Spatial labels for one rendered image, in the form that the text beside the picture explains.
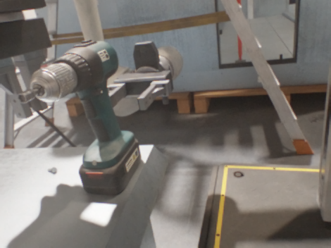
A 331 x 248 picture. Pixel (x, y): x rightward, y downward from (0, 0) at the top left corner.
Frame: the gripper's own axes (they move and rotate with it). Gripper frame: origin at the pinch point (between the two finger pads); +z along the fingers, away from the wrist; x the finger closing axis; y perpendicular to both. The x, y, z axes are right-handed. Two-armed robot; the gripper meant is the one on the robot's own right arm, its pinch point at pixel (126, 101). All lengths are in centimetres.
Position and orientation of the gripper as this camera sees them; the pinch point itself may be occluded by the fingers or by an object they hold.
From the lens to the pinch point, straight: 54.5
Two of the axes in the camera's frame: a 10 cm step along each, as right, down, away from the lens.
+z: -2.6, 4.2, -8.7
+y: 1.5, 9.1, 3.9
